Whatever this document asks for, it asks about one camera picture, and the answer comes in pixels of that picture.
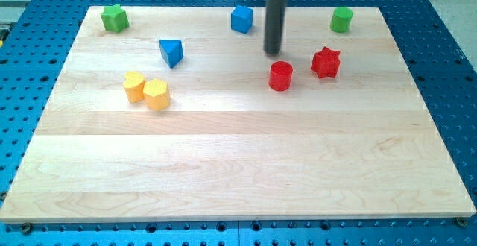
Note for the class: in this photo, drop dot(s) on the red cylinder block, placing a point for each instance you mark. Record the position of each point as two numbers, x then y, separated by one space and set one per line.
280 76

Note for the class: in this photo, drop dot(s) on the light wooden board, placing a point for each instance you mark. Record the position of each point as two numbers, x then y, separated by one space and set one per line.
228 147

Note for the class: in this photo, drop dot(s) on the yellow hexagon block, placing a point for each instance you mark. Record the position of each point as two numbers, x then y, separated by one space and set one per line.
156 94

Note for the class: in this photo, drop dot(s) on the blue triangle block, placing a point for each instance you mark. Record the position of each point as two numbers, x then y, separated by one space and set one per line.
171 52

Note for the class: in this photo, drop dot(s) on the blue cube block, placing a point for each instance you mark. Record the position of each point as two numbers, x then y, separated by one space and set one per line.
241 19

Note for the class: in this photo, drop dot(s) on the red star block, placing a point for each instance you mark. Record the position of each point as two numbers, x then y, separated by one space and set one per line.
326 63

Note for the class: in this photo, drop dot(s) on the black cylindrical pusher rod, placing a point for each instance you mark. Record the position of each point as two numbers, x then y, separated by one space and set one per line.
274 22

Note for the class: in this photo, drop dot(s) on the green cylinder block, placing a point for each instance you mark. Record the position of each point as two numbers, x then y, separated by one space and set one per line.
341 19

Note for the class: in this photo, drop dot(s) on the green star block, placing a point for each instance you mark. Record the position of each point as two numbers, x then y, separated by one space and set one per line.
114 18

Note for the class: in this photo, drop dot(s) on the blue perforated metal table plate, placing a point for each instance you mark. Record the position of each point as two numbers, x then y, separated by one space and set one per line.
38 44

